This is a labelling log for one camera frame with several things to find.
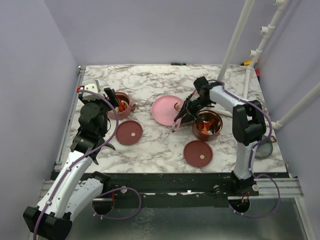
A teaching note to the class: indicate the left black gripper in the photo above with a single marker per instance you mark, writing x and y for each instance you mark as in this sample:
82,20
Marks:
110,94

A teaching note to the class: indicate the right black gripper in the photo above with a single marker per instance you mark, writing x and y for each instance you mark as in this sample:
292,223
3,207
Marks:
187,109

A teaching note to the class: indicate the dark red steel lunch pot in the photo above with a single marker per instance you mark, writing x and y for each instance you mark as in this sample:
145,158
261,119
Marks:
206,116

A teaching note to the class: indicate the pink food tongs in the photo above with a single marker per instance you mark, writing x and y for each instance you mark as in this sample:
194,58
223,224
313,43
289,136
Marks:
181,112

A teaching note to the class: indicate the pink food plate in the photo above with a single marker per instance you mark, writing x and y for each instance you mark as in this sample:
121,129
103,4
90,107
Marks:
165,108

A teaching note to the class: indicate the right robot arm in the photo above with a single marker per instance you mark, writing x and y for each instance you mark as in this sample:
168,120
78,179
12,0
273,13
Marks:
248,124

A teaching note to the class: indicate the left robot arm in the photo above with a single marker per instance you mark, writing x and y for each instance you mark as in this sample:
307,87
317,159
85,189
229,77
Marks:
52,218

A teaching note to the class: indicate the pink steel lunch pot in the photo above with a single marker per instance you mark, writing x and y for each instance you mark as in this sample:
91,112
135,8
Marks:
131,107

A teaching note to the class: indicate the red sausage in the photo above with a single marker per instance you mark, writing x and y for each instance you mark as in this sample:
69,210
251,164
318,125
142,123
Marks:
122,106

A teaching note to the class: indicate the red white shrimp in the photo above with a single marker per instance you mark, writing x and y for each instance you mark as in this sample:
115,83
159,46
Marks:
207,126

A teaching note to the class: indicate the dark pink round lid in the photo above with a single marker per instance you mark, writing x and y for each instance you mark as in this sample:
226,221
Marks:
129,132

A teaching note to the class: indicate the green black screwdriver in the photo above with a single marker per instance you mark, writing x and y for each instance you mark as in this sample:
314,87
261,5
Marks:
178,64

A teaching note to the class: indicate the black pliers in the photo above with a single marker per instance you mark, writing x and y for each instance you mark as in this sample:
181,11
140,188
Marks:
108,148

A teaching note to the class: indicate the transparent grey pot lid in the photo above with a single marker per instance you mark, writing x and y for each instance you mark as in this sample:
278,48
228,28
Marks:
265,150

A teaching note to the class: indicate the aluminium table edge rail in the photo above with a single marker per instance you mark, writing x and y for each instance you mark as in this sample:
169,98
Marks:
65,137

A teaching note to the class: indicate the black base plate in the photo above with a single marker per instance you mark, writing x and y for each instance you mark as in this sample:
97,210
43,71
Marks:
174,190

